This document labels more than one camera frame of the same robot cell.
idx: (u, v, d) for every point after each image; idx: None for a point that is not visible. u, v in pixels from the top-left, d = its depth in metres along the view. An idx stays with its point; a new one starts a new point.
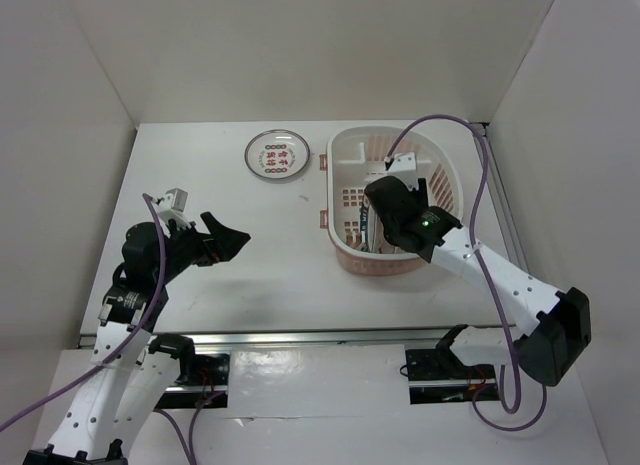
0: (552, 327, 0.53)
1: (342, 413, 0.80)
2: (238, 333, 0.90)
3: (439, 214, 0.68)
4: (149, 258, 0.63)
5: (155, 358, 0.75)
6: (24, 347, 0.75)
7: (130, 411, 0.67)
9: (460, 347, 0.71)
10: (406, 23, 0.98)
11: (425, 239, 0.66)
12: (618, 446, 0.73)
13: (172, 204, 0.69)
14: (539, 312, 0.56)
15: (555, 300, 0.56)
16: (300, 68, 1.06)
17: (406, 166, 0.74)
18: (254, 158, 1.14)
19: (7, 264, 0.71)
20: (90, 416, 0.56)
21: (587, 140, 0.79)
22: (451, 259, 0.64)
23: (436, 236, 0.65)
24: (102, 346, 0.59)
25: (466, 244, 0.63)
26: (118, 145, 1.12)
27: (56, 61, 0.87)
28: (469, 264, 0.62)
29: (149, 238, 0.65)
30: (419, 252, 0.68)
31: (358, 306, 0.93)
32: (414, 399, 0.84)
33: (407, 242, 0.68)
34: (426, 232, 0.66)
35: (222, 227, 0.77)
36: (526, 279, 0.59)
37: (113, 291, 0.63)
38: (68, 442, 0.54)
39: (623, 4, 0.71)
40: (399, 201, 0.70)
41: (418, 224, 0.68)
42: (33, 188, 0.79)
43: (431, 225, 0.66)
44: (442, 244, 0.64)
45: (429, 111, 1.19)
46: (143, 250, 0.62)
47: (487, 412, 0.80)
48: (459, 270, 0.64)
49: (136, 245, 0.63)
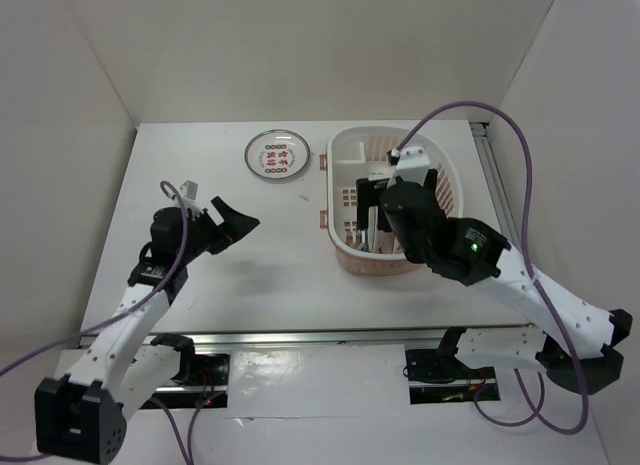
0: (617, 362, 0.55)
1: (342, 413, 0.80)
2: (231, 333, 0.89)
3: (486, 234, 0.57)
4: (174, 238, 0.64)
5: (157, 350, 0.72)
6: (23, 348, 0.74)
7: (135, 380, 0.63)
9: (469, 355, 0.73)
10: (406, 23, 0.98)
11: (474, 266, 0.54)
12: (618, 447, 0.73)
13: (186, 193, 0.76)
14: (604, 345, 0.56)
15: (611, 327, 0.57)
16: (300, 68, 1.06)
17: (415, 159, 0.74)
18: (254, 158, 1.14)
19: (6, 264, 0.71)
20: (110, 352, 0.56)
21: (588, 140, 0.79)
22: (506, 291, 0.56)
23: (488, 264, 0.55)
24: (128, 300, 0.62)
25: (522, 273, 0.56)
26: (118, 145, 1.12)
27: (55, 61, 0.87)
28: (530, 297, 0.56)
29: (175, 217, 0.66)
30: (464, 280, 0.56)
31: (359, 306, 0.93)
32: (415, 398, 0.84)
33: (449, 268, 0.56)
34: (474, 256, 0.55)
35: (231, 209, 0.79)
36: (582, 307, 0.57)
37: (139, 267, 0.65)
38: (86, 374, 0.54)
39: (624, 4, 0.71)
40: (432, 216, 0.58)
41: (460, 246, 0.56)
42: (33, 188, 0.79)
43: (480, 247, 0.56)
44: (498, 275, 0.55)
45: (429, 111, 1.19)
46: (168, 229, 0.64)
47: (489, 410, 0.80)
48: (509, 299, 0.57)
49: (162, 224, 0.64)
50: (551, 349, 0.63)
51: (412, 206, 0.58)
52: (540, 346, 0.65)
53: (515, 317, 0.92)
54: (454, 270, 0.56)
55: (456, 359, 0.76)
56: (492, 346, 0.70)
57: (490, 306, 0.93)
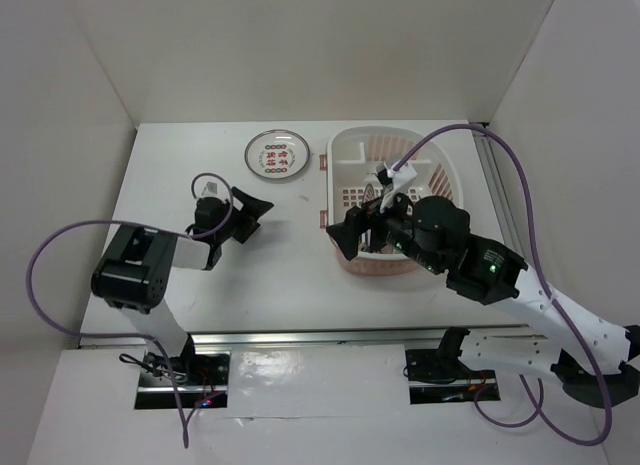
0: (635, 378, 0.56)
1: (342, 413, 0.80)
2: (238, 333, 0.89)
3: (504, 254, 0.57)
4: (212, 220, 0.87)
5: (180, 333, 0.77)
6: (24, 347, 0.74)
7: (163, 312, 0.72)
9: (474, 360, 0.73)
10: (407, 23, 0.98)
11: (494, 288, 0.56)
12: (619, 447, 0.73)
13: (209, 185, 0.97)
14: (621, 362, 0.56)
15: (628, 343, 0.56)
16: (301, 68, 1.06)
17: (407, 175, 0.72)
18: (255, 157, 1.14)
19: (6, 264, 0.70)
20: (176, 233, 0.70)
21: (588, 140, 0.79)
22: (523, 310, 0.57)
23: (507, 285, 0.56)
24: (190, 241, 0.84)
25: (540, 292, 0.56)
26: (118, 145, 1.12)
27: (56, 60, 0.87)
28: (547, 316, 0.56)
29: (214, 203, 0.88)
30: (483, 299, 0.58)
31: (359, 306, 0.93)
32: (414, 398, 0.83)
33: (470, 290, 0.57)
34: (493, 278, 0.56)
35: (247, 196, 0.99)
36: (599, 324, 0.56)
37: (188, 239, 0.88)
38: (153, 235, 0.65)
39: (624, 4, 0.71)
40: (463, 237, 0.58)
41: (481, 267, 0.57)
42: (34, 188, 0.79)
43: (499, 269, 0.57)
44: (517, 295, 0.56)
45: (429, 111, 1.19)
46: (208, 213, 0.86)
47: (490, 410, 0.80)
48: (527, 318, 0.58)
49: (203, 210, 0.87)
50: (566, 362, 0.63)
51: (445, 226, 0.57)
52: (557, 358, 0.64)
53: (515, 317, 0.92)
54: (474, 290, 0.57)
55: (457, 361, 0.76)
56: (498, 351, 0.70)
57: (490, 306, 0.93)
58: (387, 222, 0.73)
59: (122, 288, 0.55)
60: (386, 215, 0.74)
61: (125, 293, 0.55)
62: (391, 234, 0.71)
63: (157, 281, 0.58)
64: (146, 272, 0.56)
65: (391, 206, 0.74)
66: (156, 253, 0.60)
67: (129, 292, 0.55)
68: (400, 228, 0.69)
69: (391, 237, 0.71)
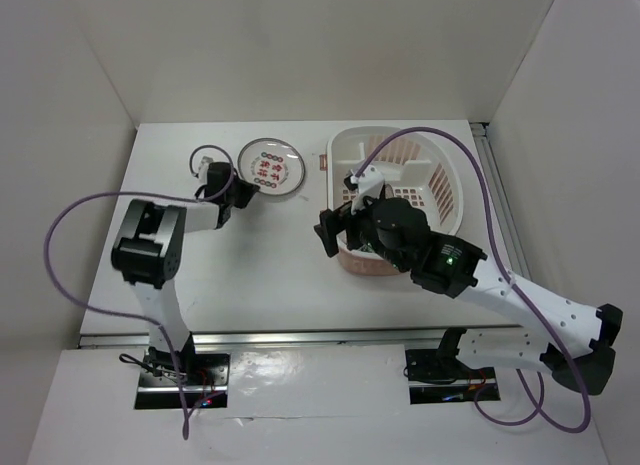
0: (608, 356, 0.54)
1: (343, 413, 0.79)
2: (237, 333, 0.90)
3: (460, 245, 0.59)
4: (224, 180, 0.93)
5: None
6: (24, 347, 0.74)
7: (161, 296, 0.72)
9: (470, 356, 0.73)
10: (407, 23, 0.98)
11: (453, 279, 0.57)
12: (619, 448, 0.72)
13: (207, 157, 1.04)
14: (591, 340, 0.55)
15: (599, 323, 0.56)
16: (301, 68, 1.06)
17: (373, 179, 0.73)
18: (247, 161, 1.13)
19: (6, 264, 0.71)
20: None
21: (588, 139, 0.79)
22: (487, 298, 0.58)
23: (465, 275, 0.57)
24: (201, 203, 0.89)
25: (499, 279, 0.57)
26: (118, 145, 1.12)
27: (56, 61, 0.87)
28: (511, 301, 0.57)
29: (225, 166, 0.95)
30: (447, 292, 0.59)
31: (359, 306, 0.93)
32: (414, 399, 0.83)
33: (431, 284, 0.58)
34: (452, 269, 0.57)
35: None
36: (566, 305, 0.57)
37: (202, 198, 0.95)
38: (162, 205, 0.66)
39: (623, 4, 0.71)
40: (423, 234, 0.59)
41: (439, 260, 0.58)
42: (33, 188, 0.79)
43: (456, 261, 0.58)
44: (476, 282, 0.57)
45: (429, 111, 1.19)
46: (221, 173, 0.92)
47: (489, 410, 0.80)
48: (493, 306, 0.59)
49: (216, 170, 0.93)
50: (553, 350, 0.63)
51: (402, 224, 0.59)
52: (544, 348, 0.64)
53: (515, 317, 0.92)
54: (435, 284, 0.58)
55: (456, 360, 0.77)
56: (493, 347, 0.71)
57: None
58: (360, 223, 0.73)
59: (139, 260, 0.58)
60: (357, 216, 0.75)
61: (142, 266, 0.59)
62: (364, 233, 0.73)
63: (171, 255, 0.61)
64: (161, 246, 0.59)
65: (362, 209, 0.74)
66: (170, 226, 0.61)
67: (145, 266, 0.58)
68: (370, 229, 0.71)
69: (364, 236, 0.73)
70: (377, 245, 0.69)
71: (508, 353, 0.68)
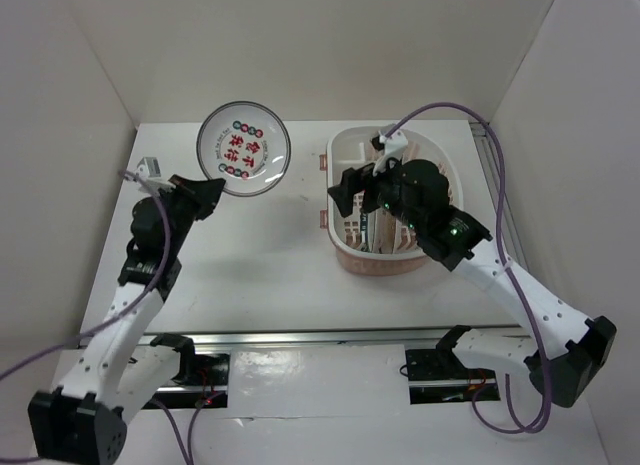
0: (581, 359, 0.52)
1: (342, 413, 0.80)
2: (234, 333, 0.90)
3: (469, 222, 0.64)
4: (158, 233, 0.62)
5: (157, 350, 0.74)
6: (24, 348, 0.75)
7: (131, 386, 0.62)
9: (464, 351, 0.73)
10: (407, 23, 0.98)
11: (453, 249, 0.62)
12: (618, 448, 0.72)
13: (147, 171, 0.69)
14: (569, 341, 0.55)
15: (586, 329, 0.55)
16: (301, 68, 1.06)
17: (398, 141, 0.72)
18: (213, 140, 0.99)
19: (7, 265, 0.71)
20: (103, 361, 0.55)
21: (588, 139, 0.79)
22: (478, 274, 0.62)
23: (464, 247, 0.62)
24: (118, 301, 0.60)
25: (496, 260, 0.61)
26: (118, 145, 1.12)
27: (56, 61, 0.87)
28: (500, 283, 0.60)
29: (154, 211, 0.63)
30: (443, 261, 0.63)
31: (358, 306, 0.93)
32: (414, 398, 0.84)
33: (432, 249, 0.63)
34: (453, 240, 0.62)
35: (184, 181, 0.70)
36: (556, 304, 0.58)
37: (130, 262, 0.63)
38: (79, 384, 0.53)
39: (623, 4, 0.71)
40: (440, 200, 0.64)
41: (445, 231, 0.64)
42: (33, 188, 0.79)
43: (459, 234, 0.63)
44: (471, 257, 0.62)
45: (429, 111, 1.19)
46: (151, 228, 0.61)
47: (487, 412, 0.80)
48: (485, 285, 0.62)
49: (143, 223, 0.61)
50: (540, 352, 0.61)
51: (425, 184, 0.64)
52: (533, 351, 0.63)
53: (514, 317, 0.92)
54: (435, 250, 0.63)
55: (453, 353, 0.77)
56: (488, 345, 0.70)
57: (491, 306, 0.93)
58: (378, 186, 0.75)
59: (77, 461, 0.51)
60: (378, 178, 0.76)
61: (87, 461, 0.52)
62: (380, 195, 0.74)
63: (111, 442, 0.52)
64: (92, 456, 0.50)
65: (383, 171, 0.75)
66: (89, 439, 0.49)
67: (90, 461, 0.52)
68: (390, 189, 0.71)
69: (380, 197, 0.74)
70: (395, 206, 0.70)
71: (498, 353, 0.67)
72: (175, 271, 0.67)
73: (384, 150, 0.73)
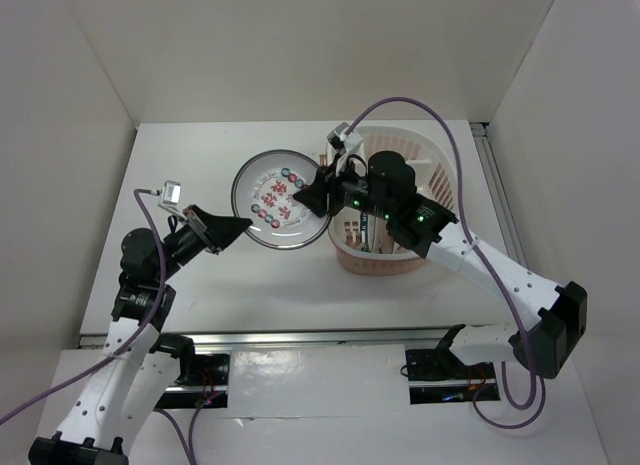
0: (553, 323, 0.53)
1: (343, 413, 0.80)
2: (235, 333, 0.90)
3: (435, 208, 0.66)
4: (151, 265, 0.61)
5: (154, 357, 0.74)
6: (23, 348, 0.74)
7: (131, 409, 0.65)
9: (459, 347, 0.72)
10: (406, 23, 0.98)
11: (421, 236, 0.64)
12: (617, 447, 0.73)
13: (164, 198, 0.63)
14: (541, 309, 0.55)
15: (556, 296, 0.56)
16: (301, 67, 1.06)
17: (355, 138, 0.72)
18: (255, 180, 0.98)
19: (7, 264, 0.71)
20: (100, 404, 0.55)
21: (588, 139, 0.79)
22: (449, 256, 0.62)
23: (431, 233, 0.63)
24: (113, 339, 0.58)
25: (463, 241, 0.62)
26: (118, 145, 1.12)
27: (56, 61, 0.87)
28: (469, 261, 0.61)
29: (147, 245, 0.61)
30: (414, 248, 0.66)
31: (358, 306, 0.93)
32: (414, 399, 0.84)
33: (402, 237, 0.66)
34: (421, 228, 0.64)
35: (203, 215, 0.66)
36: (525, 275, 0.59)
37: (124, 292, 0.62)
38: (77, 430, 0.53)
39: (623, 4, 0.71)
40: (408, 191, 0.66)
41: (414, 219, 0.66)
42: (33, 187, 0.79)
43: (426, 220, 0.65)
44: (439, 241, 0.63)
45: (429, 111, 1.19)
46: (142, 260, 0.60)
47: (488, 412, 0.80)
48: (457, 267, 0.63)
49: (136, 255, 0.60)
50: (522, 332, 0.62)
51: (393, 176, 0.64)
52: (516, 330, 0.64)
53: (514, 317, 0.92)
54: (406, 238, 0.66)
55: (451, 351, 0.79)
56: (480, 335, 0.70)
57: (491, 306, 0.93)
58: (344, 184, 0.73)
59: None
60: (341, 178, 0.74)
61: None
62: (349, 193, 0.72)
63: None
64: None
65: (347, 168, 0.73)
66: None
67: None
68: (357, 187, 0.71)
69: (348, 196, 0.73)
70: (366, 202, 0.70)
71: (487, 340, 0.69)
72: (169, 302, 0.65)
73: (342, 145, 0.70)
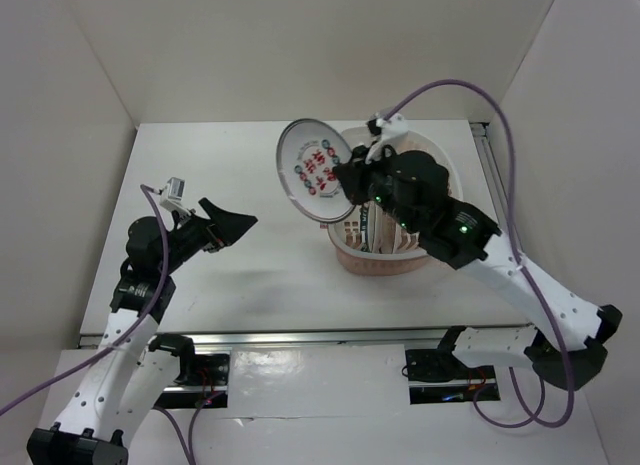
0: (600, 355, 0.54)
1: (343, 413, 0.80)
2: (236, 333, 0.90)
3: (476, 215, 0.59)
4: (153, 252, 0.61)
5: (154, 356, 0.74)
6: (23, 348, 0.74)
7: (131, 403, 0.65)
9: (462, 352, 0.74)
10: (407, 23, 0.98)
11: (462, 249, 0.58)
12: (618, 447, 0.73)
13: (169, 193, 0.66)
14: (587, 338, 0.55)
15: (598, 322, 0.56)
16: (301, 68, 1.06)
17: (399, 128, 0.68)
18: (298, 139, 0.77)
19: (7, 263, 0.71)
20: (99, 395, 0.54)
21: (588, 139, 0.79)
22: (491, 274, 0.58)
23: (476, 247, 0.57)
24: (112, 329, 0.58)
25: (510, 259, 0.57)
26: (118, 145, 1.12)
27: (56, 61, 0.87)
28: (514, 283, 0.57)
29: (152, 233, 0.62)
30: (450, 261, 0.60)
31: (359, 307, 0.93)
32: (415, 399, 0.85)
33: (439, 250, 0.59)
34: (463, 239, 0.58)
35: (215, 209, 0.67)
36: (569, 298, 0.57)
37: (123, 283, 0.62)
38: (76, 421, 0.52)
39: (623, 4, 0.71)
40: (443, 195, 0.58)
41: (452, 228, 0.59)
42: (33, 187, 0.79)
43: (469, 231, 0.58)
44: (485, 257, 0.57)
45: (429, 111, 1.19)
46: (145, 247, 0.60)
47: (488, 411, 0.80)
48: (495, 283, 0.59)
49: (139, 241, 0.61)
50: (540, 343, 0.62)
51: (425, 180, 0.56)
52: (529, 342, 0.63)
53: (514, 317, 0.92)
54: (443, 250, 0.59)
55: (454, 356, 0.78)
56: (485, 341, 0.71)
57: (491, 306, 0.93)
58: (371, 175, 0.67)
59: None
60: (371, 167, 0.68)
61: None
62: (373, 186, 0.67)
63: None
64: None
65: (379, 159, 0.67)
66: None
67: None
68: (384, 182, 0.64)
69: (373, 191, 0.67)
70: (388, 200, 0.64)
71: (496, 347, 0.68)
72: (169, 296, 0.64)
73: (380, 133, 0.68)
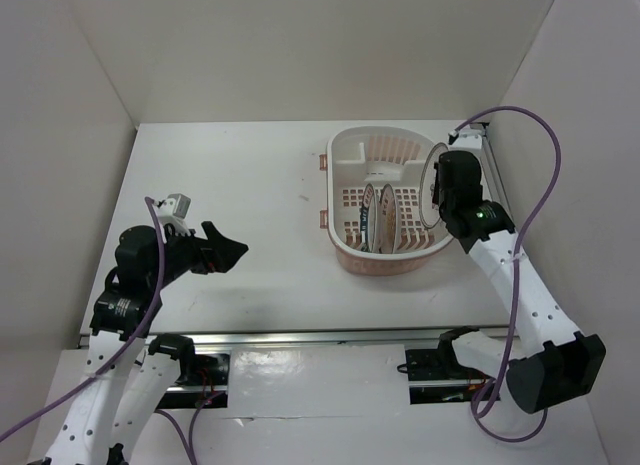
0: (554, 359, 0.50)
1: (342, 413, 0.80)
2: (237, 333, 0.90)
3: (498, 212, 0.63)
4: (141, 262, 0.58)
5: (154, 359, 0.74)
6: (23, 348, 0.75)
7: (130, 414, 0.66)
9: (461, 345, 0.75)
10: (406, 23, 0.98)
11: (473, 230, 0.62)
12: (617, 447, 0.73)
13: (175, 210, 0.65)
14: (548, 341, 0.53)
15: (571, 338, 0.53)
16: (301, 67, 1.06)
17: (472, 143, 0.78)
18: None
19: (6, 265, 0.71)
20: (87, 427, 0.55)
21: (587, 139, 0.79)
22: (487, 257, 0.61)
23: (483, 233, 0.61)
24: (95, 355, 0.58)
25: (508, 251, 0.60)
26: (117, 145, 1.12)
27: (55, 62, 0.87)
28: (502, 271, 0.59)
29: (142, 240, 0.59)
30: (461, 238, 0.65)
31: (357, 307, 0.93)
32: (415, 398, 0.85)
33: (453, 224, 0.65)
34: (476, 223, 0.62)
35: (221, 237, 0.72)
36: (551, 307, 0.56)
37: (104, 297, 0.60)
38: (67, 454, 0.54)
39: (624, 4, 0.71)
40: (468, 183, 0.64)
41: (472, 212, 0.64)
42: (32, 188, 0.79)
43: (484, 218, 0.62)
44: (486, 240, 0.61)
45: (429, 110, 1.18)
46: (135, 254, 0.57)
47: (492, 417, 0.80)
48: (489, 270, 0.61)
49: (129, 247, 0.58)
50: None
51: (459, 164, 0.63)
52: None
53: None
54: (456, 226, 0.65)
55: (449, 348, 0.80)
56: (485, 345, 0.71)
57: (491, 306, 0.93)
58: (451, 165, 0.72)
59: None
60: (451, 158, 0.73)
61: None
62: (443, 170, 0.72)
63: None
64: None
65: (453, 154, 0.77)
66: None
67: None
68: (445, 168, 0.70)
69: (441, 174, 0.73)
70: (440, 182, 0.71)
71: (489, 352, 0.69)
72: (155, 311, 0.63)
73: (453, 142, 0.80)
